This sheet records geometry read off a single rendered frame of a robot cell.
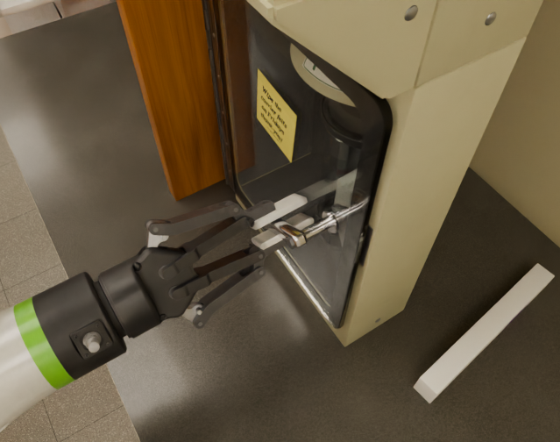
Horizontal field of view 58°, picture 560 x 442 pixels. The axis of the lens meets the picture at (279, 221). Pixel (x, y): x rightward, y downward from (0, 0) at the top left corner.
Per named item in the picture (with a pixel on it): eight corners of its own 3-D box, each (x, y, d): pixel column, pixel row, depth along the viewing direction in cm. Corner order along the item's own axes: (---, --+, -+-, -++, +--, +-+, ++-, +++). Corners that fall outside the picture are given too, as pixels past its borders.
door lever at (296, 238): (298, 211, 62) (292, 192, 61) (341, 235, 54) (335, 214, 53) (259, 231, 60) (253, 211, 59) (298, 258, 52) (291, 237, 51)
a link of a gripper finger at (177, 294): (169, 289, 52) (173, 302, 52) (266, 251, 56) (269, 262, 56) (161, 278, 55) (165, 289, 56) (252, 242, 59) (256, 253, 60)
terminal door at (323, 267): (234, 184, 84) (205, -67, 52) (342, 331, 69) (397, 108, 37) (230, 186, 84) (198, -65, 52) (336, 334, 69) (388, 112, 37)
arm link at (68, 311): (31, 281, 53) (73, 350, 56) (31, 324, 43) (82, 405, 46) (87, 254, 55) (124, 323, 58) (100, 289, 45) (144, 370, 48)
